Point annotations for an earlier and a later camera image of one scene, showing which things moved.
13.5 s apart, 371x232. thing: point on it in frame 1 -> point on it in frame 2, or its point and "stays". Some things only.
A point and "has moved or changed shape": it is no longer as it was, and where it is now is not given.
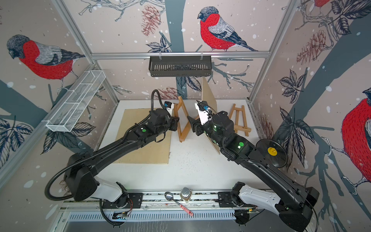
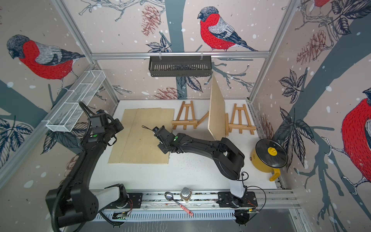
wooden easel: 180,99 has moved or changed shape
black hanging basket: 179,67 stays
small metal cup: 186,194 stays
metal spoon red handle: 169,196 stays
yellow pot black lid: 272,152 stays
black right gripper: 197,125 -> 162,147
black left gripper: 174,123 -> 116,122
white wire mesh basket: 68,113 stays
